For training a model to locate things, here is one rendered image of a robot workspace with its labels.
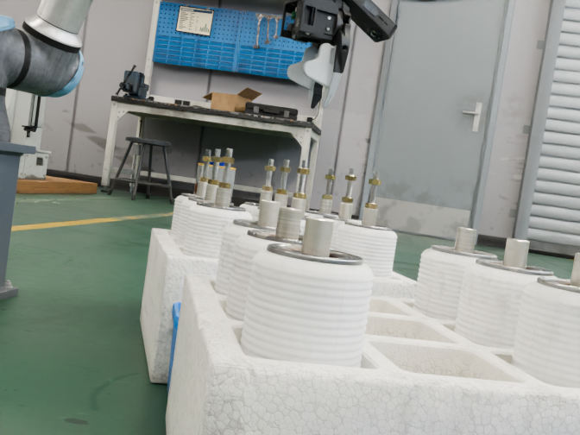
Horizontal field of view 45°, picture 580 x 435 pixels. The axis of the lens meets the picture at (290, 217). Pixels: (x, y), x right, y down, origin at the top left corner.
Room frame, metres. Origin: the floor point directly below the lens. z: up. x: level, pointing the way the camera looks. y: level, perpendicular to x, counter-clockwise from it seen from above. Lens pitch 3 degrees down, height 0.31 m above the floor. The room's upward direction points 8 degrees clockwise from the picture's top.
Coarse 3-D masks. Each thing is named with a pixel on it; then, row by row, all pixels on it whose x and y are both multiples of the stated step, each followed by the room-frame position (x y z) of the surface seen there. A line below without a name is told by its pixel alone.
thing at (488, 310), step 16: (464, 272) 0.72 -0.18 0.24; (480, 272) 0.69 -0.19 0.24; (496, 272) 0.68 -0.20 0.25; (512, 272) 0.68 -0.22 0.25; (464, 288) 0.71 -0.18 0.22; (480, 288) 0.68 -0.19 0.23; (496, 288) 0.67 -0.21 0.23; (512, 288) 0.67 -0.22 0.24; (464, 304) 0.70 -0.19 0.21; (480, 304) 0.68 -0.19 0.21; (496, 304) 0.67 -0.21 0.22; (512, 304) 0.67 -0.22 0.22; (464, 320) 0.70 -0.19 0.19; (480, 320) 0.68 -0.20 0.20; (496, 320) 0.67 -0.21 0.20; (512, 320) 0.67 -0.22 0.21; (464, 336) 0.69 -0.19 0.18; (480, 336) 0.68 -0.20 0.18; (496, 336) 0.67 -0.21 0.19; (512, 336) 0.67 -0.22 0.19
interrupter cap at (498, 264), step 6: (480, 258) 0.73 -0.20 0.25; (480, 264) 0.70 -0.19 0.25; (486, 264) 0.69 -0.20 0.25; (492, 264) 0.69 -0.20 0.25; (498, 264) 0.69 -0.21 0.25; (510, 270) 0.68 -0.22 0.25; (516, 270) 0.68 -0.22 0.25; (522, 270) 0.68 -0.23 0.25; (528, 270) 0.68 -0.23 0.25; (534, 270) 0.68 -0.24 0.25; (540, 270) 0.70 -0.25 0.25; (546, 270) 0.71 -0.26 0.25
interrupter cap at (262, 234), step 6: (252, 234) 0.64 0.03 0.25; (258, 234) 0.64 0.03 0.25; (264, 234) 0.65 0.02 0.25; (270, 234) 0.68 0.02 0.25; (270, 240) 0.63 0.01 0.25; (276, 240) 0.63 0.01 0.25; (282, 240) 0.63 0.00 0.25; (288, 240) 0.63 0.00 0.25; (294, 240) 0.63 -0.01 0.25; (300, 240) 0.63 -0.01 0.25
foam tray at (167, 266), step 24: (168, 240) 1.16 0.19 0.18; (168, 264) 0.97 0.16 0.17; (192, 264) 0.97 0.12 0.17; (216, 264) 0.98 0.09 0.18; (144, 288) 1.32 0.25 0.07; (168, 288) 0.97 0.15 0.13; (384, 288) 1.05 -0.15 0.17; (408, 288) 1.06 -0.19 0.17; (144, 312) 1.24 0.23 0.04; (168, 312) 0.97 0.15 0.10; (144, 336) 1.17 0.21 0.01; (168, 336) 0.97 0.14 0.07; (168, 360) 0.97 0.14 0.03
